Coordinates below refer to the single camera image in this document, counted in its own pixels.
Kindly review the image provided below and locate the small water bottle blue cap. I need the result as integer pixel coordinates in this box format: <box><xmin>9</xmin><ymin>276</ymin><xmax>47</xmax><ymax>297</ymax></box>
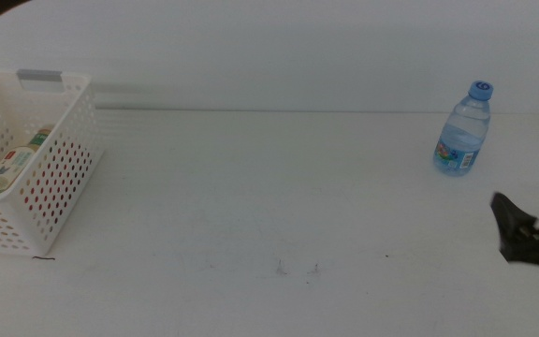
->
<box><xmin>432</xmin><ymin>80</ymin><xmax>494</xmax><ymax>178</ymax></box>

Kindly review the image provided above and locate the red cola can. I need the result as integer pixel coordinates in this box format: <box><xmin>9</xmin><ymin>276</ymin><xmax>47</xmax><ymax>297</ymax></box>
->
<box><xmin>22</xmin><ymin>139</ymin><xmax>77</xmax><ymax>230</ymax></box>

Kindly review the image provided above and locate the yellow tea bottle green label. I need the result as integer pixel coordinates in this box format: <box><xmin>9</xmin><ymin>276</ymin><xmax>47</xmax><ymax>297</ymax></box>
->
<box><xmin>0</xmin><ymin>124</ymin><xmax>56</xmax><ymax>197</ymax></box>

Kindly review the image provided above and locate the white perforated plastic basket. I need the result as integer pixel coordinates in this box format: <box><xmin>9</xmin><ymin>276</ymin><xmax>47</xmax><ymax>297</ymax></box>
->
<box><xmin>0</xmin><ymin>69</ymin><xmax>105</xmax><ymax>257</ymax></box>

